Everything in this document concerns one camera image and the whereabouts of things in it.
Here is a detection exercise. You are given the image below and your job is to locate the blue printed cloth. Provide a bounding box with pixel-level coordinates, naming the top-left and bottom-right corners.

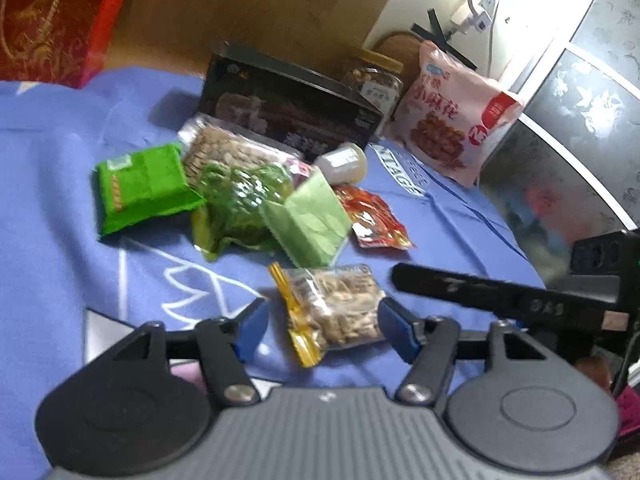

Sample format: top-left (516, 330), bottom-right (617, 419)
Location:
top-left (0, 67), bottom-right (547, 480)

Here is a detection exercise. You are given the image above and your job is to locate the round wooden board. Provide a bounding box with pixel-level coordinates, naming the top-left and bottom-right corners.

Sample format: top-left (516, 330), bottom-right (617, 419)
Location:
top-left (372, 30), bottom-right (426, 72)

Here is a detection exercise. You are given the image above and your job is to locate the black tape strip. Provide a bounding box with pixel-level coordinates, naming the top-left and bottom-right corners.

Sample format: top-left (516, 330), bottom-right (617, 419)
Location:
top-left (411, 9), bottom-right (479, 69)

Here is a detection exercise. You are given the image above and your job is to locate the red gold patterned box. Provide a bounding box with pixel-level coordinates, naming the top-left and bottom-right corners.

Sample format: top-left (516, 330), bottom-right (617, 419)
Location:
top-left (0, 0), bottom-right (141, 90)

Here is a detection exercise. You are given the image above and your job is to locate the black printed box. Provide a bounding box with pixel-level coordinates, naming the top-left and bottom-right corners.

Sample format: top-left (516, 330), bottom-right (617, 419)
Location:
top-left (197, 42), bottom-right (386, 158)

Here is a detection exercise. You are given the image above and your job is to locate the bright green snack packet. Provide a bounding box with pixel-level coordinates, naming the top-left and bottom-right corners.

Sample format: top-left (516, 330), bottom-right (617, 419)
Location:
top-left (92, 143), bottom-right (207, 242)

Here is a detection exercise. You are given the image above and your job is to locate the red snack packet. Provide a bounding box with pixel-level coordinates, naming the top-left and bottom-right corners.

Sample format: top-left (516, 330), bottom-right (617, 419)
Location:
top-left (332, 185), bottom-right (416, 251)

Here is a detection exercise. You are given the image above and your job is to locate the clear bag of seeds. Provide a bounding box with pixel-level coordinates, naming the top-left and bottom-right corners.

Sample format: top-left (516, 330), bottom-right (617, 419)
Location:
top-left (177, 114), bottom-right (321, 196)

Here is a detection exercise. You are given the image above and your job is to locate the grey flat slab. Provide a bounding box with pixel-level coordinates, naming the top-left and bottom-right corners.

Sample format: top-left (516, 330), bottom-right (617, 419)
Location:
top-left (82, 309), bottom-right (132, 363)

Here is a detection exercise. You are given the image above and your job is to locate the wooden panel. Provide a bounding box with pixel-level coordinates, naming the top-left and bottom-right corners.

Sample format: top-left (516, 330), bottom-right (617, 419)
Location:
top-left (95, 0), bottom-right (416, 83)

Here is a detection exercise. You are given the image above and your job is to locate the clear peanut bag yellow edge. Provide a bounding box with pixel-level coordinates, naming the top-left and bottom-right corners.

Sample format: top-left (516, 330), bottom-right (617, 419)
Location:
top-left (269, 262), bottom-right (388, 368)

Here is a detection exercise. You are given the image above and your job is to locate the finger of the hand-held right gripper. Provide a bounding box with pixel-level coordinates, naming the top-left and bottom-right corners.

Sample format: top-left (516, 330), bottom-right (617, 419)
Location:
top-left (391, 262), bottom-right (567, 322)

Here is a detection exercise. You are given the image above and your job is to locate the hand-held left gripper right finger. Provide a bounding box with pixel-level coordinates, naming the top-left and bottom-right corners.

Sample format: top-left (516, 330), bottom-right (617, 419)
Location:
top-left (378, 299), bottom-right (547, 406)

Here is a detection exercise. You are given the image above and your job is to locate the pale green snack packet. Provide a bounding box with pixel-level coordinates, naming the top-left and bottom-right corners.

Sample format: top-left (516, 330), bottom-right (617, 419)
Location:
top-left (262, 167), bottom-right (353, 268)

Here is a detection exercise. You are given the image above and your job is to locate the small white plastic bottle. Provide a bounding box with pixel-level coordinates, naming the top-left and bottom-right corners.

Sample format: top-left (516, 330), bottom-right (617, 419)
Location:
top-left (314, 142), bottom-right (368, 184)

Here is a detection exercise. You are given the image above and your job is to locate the clear bag of green peas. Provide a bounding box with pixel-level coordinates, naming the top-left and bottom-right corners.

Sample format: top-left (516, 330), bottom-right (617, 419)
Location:
top-left (190, 160), bottom-right (296, 261)

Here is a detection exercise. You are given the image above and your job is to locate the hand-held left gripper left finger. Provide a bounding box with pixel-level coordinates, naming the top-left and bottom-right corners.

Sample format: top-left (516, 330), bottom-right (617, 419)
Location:
top-left (112, 299), bottom-right (271, 409)

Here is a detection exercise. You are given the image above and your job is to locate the cabinet with patterned glass panels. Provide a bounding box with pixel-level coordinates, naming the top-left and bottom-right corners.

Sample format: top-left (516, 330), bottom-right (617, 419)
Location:
top-left (477, 0), bottom-right (640, 291)

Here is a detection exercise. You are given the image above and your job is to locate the clear nut jar gold lid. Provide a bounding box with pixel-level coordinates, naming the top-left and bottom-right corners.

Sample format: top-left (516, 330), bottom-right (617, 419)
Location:
top-left (342, 45), bottom-right (405, 117)

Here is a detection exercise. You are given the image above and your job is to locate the pink snack bag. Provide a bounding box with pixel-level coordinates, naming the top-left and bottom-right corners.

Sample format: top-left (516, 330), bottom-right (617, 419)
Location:
top-left (390, 40), bottom-right (526, 188)

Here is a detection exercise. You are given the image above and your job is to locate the white power strip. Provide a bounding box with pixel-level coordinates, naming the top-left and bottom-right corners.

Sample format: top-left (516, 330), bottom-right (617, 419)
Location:
top-left (450, 0), bottom-right (506, 36)

